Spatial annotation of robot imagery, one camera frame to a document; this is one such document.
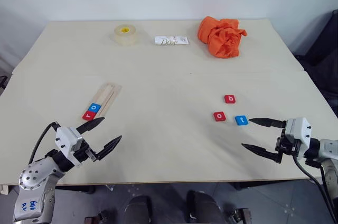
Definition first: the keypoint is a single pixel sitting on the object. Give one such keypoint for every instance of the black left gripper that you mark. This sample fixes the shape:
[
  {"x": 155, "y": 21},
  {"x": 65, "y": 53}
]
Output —
[{"x": 84, "y": 154}]

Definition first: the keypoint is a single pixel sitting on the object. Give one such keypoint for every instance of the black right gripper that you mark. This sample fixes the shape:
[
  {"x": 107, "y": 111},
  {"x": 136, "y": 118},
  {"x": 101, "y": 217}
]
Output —
[{"x": 286, "y": 148}]

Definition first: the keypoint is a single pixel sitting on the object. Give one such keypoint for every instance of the red letter tile r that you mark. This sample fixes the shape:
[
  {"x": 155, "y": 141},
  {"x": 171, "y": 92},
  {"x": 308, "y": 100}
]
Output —
[{"x": 88, "y": 115}]

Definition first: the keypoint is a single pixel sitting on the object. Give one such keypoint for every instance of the blue letter tile o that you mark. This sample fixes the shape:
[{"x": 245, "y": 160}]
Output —
[{"x": 94, "y": 108}]

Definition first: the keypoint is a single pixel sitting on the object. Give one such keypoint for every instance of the blue letter tile t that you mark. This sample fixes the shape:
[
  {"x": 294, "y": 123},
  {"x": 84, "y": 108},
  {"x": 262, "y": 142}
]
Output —
[{"x": 241, "y": 120}]

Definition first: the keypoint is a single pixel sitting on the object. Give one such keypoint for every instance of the wooden tile rack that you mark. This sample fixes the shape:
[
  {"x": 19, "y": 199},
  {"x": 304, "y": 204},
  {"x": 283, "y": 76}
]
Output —
[{"x": 109, "y": 94}]

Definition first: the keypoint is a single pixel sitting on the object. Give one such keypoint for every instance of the red letter tile o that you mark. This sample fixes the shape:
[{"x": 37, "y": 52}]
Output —
[{"x": 219, "y": 116}]

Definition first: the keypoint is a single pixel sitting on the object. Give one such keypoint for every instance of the red letter tile b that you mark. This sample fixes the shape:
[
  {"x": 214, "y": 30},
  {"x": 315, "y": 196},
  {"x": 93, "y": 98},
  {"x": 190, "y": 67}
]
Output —
[{"x": 230, "y": 99}]

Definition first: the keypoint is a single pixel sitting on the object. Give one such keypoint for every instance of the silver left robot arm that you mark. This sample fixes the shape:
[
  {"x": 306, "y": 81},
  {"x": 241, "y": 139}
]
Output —
[{"x": 31, "y": 179}]

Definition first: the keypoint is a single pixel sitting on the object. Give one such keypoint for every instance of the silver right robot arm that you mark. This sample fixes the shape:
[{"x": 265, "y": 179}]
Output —
[{"x": 327, "y": 150}]

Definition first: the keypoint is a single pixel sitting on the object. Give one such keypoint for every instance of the dark metal foot piece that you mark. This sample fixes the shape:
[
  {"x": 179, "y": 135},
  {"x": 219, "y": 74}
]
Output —
[
  {"x": 101, "y": 217},
  {"x": 240, "y": 216}
]

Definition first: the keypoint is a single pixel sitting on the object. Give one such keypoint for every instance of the dark rounded shape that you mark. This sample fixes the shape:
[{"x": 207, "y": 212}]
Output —
[
  {"x": 138, "y": 209},
  {"x": 202, "y": 208}
]

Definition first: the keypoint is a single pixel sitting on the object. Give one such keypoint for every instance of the clear tape roll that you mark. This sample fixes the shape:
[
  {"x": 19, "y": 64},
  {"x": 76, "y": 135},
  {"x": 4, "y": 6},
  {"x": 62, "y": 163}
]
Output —
[{"x": 124, "y": 36}]

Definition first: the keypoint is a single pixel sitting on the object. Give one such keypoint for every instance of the crumpled orange cloth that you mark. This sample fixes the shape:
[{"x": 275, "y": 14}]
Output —
[{"x": 221, "y": 37}]

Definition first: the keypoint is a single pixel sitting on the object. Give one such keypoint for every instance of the black object at room edge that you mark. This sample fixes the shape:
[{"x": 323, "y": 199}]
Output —
[{"x": 2, "y": 82}]

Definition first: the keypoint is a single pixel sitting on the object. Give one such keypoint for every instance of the white Dove soap box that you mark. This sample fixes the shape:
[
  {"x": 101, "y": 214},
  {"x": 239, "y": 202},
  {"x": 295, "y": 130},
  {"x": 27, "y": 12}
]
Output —
[{"x": 171, "y": 40}]

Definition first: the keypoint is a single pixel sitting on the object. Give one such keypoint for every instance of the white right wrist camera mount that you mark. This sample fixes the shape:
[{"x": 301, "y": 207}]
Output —
[{"x": 298, "y": 131}]

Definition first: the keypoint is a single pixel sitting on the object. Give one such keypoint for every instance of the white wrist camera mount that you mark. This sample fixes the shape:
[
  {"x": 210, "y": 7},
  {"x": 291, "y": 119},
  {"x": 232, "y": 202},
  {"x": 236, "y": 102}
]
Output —
[
  {"x": 64, "y": 136},
  {"x": 298, "y": 131}
]

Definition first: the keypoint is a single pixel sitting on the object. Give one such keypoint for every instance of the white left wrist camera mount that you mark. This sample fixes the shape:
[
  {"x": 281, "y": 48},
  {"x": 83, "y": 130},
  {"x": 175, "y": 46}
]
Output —
[{"x": 64, "y": 136}]

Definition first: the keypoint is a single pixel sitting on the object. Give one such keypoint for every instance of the beige table corner bracket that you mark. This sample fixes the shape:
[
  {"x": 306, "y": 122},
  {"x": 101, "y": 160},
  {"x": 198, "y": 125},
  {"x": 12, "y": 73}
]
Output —
[{"x": 4, "y": 189}]

